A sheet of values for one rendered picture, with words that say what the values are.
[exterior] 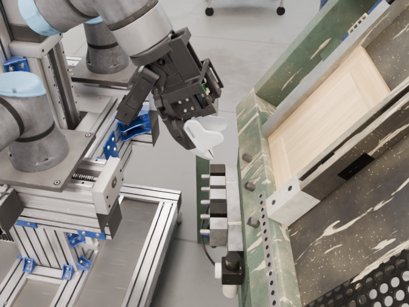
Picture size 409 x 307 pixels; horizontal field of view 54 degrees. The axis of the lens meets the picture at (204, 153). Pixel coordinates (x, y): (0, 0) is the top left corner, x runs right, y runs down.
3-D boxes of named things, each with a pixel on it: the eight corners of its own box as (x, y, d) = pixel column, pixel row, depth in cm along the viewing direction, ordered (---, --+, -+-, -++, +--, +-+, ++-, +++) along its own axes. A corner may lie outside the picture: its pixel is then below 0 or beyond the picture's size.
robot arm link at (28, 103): (64, 116, 104) (51, 69, 95) (27, 147, 94) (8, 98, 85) (28, 105, 107) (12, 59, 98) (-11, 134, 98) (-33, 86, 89)
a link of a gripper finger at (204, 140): (235, 164, 62) (207, 118, 57) (201, 172, 64) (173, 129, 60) (237, 151, 64) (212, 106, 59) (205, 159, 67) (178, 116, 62)
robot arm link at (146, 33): (101, 38, 51) (123, 13, 57) (121, 67, 54) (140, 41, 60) (148, 15, 48) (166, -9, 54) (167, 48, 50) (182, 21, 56)
